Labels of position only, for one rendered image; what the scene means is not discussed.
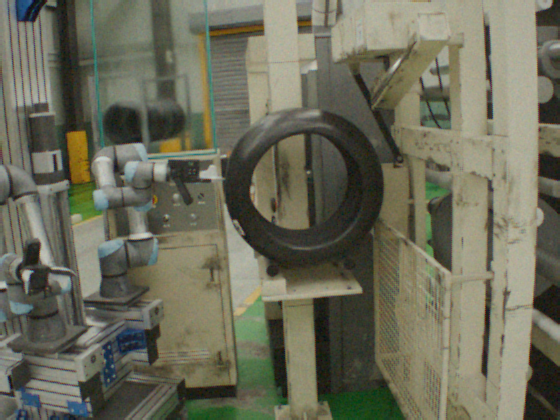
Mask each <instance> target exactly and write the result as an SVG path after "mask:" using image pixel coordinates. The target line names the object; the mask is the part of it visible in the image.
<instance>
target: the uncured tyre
mask: <svg viewBox="0 0 560 420"><path fill-rule="evenodd" d="M302 134H315V135H320V136H322V137H324V138H325V139H327V140H328V141H329V142H331V143H332V144H333V145H334V146H335V148H336V149H337V150H338V152H339V153H340V155H341V157H342V159H343V161H344V164H345V168H346V171H347V174H348V184H347V190H346V194H345V197H344V199H343V201H342V203H341V205H340V206H339V208H338V209H337V210H336V212H335V213H334V214H333V215H332V216H331V217H330V218H328V219H327V220H326V221H324V222H322V223H321V224H319V225H316V226H314V227H310V228H306V229H289V228H283V227H280V226H277V225H275V224H273V223H271V222H270V221H268V220H267V219H266V218H264V217H263V216H262V215H261V214H260V213H259V211H258V210H257V209H256V207H255V206H254V204H253V202H252V200H251V197H250V185H251V179H252V176H253V173H254V170H255V168H256V166H257V164H258V162H259V161H260V159H261V158H262V157H263V155H264V154H265V153H266V152H267V151H268V150H269V149H270V148H271V147H273V146H274V145H275V144H277V143H278V142H280V141H282V140H284V139H286V138H289V137H292V136H296V135H302ZM224 196H225V203H226V208H227V211H228V214H229V217H230V220H231V222H232V224H233V226H234V228H235V229H236V231H237V232H238V230H237V228H236V226H235V225H234V223H233V221H232V220H237V222H238V224H239V226H240V227H241V229H242V231H243V233H244V235H240V234H239V232H238V234H239V235H240V237H241V238H242V239H243V240H244V241H245V242H246V243H247V244H248V245H249V246H250V247H251V248H252V249H253V250H255V251H256V252H257V253H259V254H260V255H262V256H264V257H265V258H267V259H269V260H272V261H274V262H277V263H280V264H284V265H289V266H298V267H311V266H319V265H324V264H327V263H330V262H333V261H336V260H338V259H340V258H342V257H343V256H344V255H346V254H348V253H349V252H351V251H352V250H353V249H354V248H356V247H357V246H358V245H359V244H360V243H361V242H362V241H363V240H364V239H365V238H366V236H367V235H368V234H369V232H370V231H371V229H372V228H373V226H374V224H375V222H376V220H377V218H378V216H379V213H380V210H381V206H382V202H383V196H384V175H383V169H382V165H381V162H380V159H379V156H378V154H377V151H376V149H375V148H374V146H373V144H372V143H371V141H370V140H369V138H368V137H367V136H366V135H365V133H364V132H363V131H362V130H361V129H360V128H359V127H358V126H356V125H355V124H354V123H353V122H351V121H350V120H348V119H347V118H345V117H343V116H341V115H339V114H337V113H334V112H332V111H329V110H325V109H320V108H313V107H292V108H286V109H281V110H278V111H275V112H272V113H270V114H268V115H266V116H264V117H262V118H260V119H259V120H257V121H256V122H255V123H253V124H252V125H251V126H250V127H249V128H248V129H247V130H246V131H245V132H244V133H243V134H242V135H241V137H240V138H239V139H238V141H237V142H236V144H235V146H234V147H233V149H232V151H231V154H230V156H229V159H228V162H227V166H226V172H225V181H224Z"/></svg>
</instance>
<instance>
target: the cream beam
mask: <svg viewBox="0 0 560 420"><path fill-rule="evenodd" d="M417 11H423V12H424V11H441V4H440V3H437V2H424V3H420V2H408V3H401V2H392V3H379V2H375V3H364V4H363V5H361V6H360V7H358V8H357V9H356V10H355V11H354V12H352V13H351V14H350V15H349V16H348V17H346V18H345V19H343V20H342V21H340V22H339V23H338V25H337V26H334V27H333V28H332V31H331V33H330V34H331V38H332V60H333V64H342V63H348V62H358V61H362V62H372V63H374V62H384V59H375V57H376V56H379V55H382V56H390V55H393V54H396V53H398V52H401V51H406V50H407V49H408V44H407V42H408V25H409V23H410V22H411V21H412V19H413V17H414V16H415V15H416V12H417ZM360 18H362V27H363V39H364V44H362V45H358V46H357V28H356V22H357V21H358V20H359V19H360Z"/></svg>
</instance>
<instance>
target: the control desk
mask: <svg viewBox="0 0 560 420"><path fill-rule="evenodd" d="M171 159H199V165H200V170H199V174H200V172H201V171H207V170H208V168H209V166H210V165H214V166H215V168H216V172H217V176H218V177H221V178H222V175H221V163H220V151H219V149H217V154H214V155H200V156H187V157H172V158H171ZM173 178H174V177H172V179H171V183H167V181H166V183H154V182H151V188H152V207H151V208H150V209H149V210H148V211H147V221H148V230H149V233H151V234H152V235H153V238H155V239H156V240H157V246H158V256H157V261H156V264H153V265H148V266H142V267H136V268H130V269H126V272H127V276H128V278H129V280H130V283H131V284H132V285H134V286H149V287H150V291H148V292H147V293H144V294H143V295H142V298H141V299H148V300H163V305H164V315H165V319H163V320H162V321H161V322H160V329H161V337H160V338H158V339H157V340H156V341H157V349H158V356H159V359H158V360H156V361H155V362H154V363H153V364H152V365H151V366H149V367H148V366H140V365H137V364H132V365H133V370H134V372H139V373H150V374H159V375H162V376H170V377H180V378H185V385H186V395H185V398H186V401H187V400H197V399H200V400H208V399H218V398H229V397H236V385H237V343H236V331H235V319H234V307H233V301H232V296H231V284H230V272H229V260H228V248H227V236H226V223H225V211H224V199H223V187H222V182H218V183H185V186H186V188H187V190H188V192H189V194H191V196H192V198H193V203H192V204H190V205H188V206H186V204H184V202H183V200H182V195H181V193H180V191H179V189H178V188H177V186H176V184H175V182H174V180H173ZM108 218H109V226H110V233H111V239H113V240H114V239H122V240H123V242H128V235H129V234H130V233H129V224H128V216H127V207H124V208H115V209H108Z"/></svg>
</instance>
